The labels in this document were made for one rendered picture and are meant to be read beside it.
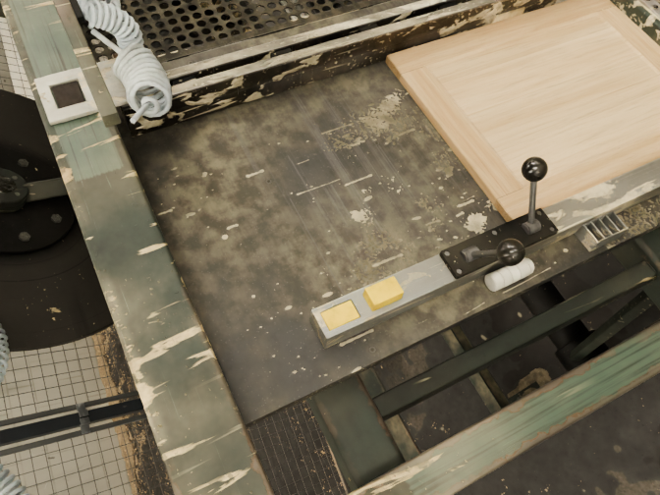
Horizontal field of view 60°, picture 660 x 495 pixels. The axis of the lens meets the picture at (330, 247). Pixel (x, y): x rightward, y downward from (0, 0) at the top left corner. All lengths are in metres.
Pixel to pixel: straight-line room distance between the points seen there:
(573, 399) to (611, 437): 1.64
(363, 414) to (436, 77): 0.66
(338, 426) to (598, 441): 1.77
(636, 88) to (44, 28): 1.12
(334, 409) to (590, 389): 0.36
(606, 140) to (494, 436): 0.63
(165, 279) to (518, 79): 0.80
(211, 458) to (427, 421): 2.24
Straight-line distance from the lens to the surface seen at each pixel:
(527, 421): 0.83
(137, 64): 0.88
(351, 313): 0.83
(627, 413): 2.46
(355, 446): 0.85
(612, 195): 1.08
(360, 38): 1.14
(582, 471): 2.59
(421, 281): 0.87
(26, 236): 1.44
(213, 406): 0.72
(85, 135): 0.96
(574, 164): 1.13
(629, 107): 1.29
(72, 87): 1.02
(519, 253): 0.80
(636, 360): 0.93
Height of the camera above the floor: 2.26
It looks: 46 degrees down
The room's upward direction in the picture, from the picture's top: 92 degrees counter-clockwise
